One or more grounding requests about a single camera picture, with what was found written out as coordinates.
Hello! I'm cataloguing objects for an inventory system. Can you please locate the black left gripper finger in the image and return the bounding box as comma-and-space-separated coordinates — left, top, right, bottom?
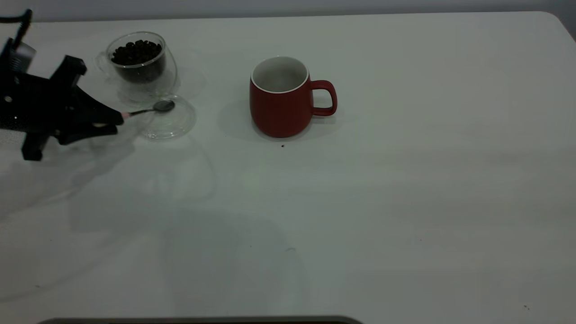
58, 126, 119, 146
67, 87, 125, 127

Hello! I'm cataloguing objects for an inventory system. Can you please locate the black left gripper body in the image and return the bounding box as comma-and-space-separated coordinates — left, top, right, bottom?
0, 38, 87, 161

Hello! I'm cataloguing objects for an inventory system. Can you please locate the pink-handled metal spoon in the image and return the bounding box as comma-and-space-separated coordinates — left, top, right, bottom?
121, 100, 176, 119

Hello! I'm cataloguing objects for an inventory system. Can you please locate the red ceramic mug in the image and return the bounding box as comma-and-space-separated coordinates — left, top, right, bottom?
250, 56, 338, 138

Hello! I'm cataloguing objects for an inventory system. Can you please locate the dark coffee beans pile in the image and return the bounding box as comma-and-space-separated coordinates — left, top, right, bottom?
111, 40, 166, 83

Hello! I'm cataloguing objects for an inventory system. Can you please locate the clear glass lid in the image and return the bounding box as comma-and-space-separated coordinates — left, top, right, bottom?
135, 94, 197, 140

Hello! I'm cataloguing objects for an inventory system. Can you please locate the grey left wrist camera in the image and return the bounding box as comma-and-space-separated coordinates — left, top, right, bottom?
0, 38, 37, 73

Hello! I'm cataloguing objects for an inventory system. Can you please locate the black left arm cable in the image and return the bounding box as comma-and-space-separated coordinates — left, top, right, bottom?
0, 9, 33, 48

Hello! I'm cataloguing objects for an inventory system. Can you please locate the double-wall glass cup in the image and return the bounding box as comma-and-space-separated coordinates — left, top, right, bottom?
95, 31, 177, 102

